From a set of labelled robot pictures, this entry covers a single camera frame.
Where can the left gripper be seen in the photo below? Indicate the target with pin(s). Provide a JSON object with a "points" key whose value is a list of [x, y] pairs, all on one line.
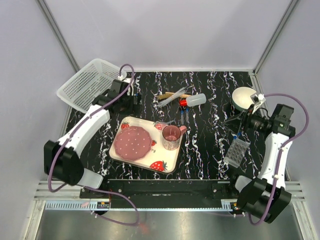
{"points": [[138, 103]]}

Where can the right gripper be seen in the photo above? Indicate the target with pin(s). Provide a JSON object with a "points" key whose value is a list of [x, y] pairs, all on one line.
{"points": [[235, 125]]}

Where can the white squeeze bottle red cap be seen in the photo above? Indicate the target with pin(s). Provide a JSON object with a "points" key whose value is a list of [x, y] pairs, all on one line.
{"points": [[193, 100]]}

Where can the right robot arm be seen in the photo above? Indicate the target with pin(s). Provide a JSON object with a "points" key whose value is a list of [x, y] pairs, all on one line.
{"points": [[265, 196]]}

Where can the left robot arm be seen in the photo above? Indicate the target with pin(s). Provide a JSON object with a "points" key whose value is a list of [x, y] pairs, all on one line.
{"points": [[62, 158]]}

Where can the white bowl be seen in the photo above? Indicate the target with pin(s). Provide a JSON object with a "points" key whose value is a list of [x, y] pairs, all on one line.
{"points": [[241, 98]]}

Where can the clear test tube rack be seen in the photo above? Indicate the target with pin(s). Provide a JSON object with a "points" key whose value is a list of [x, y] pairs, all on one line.
{"points": [[236, 152]]}

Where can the wooden bristle brush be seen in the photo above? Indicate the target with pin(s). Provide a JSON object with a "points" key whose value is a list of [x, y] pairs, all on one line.
{"points": [[168, 95]]}

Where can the clear plastic funnel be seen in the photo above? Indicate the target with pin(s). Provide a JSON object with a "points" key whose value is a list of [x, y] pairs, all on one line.
{"points": [[161, 125]]}

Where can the pink polka dot plate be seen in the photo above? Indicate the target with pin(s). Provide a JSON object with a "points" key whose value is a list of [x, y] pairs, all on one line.
{"points": [[132, 143]]}

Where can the bundle of clear pipettes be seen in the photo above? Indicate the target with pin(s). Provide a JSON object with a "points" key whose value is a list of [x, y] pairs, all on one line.
{"points": [[167, 101]]}

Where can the pink ceramic mug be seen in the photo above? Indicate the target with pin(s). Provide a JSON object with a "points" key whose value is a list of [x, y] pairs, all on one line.
{"points": [[171, 136]]}

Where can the white perforated plastic basket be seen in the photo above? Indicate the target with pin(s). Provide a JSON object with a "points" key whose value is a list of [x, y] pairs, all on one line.
{"points": [[89, 82]]}

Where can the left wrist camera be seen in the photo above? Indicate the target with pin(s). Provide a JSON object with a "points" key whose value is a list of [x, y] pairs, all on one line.
{"points": [[130, 90]]}

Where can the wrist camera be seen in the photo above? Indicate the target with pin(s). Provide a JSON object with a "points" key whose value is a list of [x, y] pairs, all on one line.
{"points": [[130, 90], [258, 99]]}

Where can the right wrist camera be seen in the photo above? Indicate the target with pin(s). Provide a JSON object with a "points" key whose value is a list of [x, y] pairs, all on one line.
{"points": [[258, 99]]}

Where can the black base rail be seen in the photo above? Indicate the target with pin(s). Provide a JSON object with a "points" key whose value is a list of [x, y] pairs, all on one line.
{"points": [[173, 194]]}

